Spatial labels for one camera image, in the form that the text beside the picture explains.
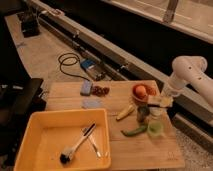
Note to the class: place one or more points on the green chili pepper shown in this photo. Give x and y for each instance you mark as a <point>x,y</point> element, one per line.
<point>134,132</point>

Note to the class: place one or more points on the yellow plastic tray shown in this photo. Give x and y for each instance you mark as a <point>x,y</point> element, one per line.
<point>49,133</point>

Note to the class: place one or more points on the orange bowl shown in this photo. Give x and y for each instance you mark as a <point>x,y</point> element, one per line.
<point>150,91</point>

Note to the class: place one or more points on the black head white brush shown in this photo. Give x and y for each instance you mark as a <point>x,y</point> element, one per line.
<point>68,152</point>

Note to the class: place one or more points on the blue sponge block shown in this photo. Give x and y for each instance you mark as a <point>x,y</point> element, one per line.
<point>86,88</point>

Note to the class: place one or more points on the black chair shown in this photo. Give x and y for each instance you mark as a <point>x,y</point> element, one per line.
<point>16,106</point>

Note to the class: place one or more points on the clear plastic piece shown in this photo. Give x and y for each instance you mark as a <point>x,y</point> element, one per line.
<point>91,103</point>

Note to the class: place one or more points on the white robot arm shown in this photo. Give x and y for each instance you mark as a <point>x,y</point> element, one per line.
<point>189,70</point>

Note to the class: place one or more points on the dark green can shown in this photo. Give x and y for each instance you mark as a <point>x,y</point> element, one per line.
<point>142,113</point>

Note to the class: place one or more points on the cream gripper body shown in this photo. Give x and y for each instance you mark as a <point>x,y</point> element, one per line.
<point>166,101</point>

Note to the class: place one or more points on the wooden board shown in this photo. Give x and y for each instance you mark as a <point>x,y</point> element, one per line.
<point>127,153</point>

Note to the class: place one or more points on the blue grey device box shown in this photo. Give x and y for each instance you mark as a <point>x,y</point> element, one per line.
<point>92,69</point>

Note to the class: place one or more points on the black box device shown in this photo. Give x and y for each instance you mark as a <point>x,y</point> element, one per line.
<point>29,25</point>

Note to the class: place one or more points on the orange egg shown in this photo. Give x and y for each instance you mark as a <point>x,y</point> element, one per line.
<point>140,91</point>

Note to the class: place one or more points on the dark red grape bunch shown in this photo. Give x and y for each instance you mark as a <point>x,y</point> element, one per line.
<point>100,91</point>

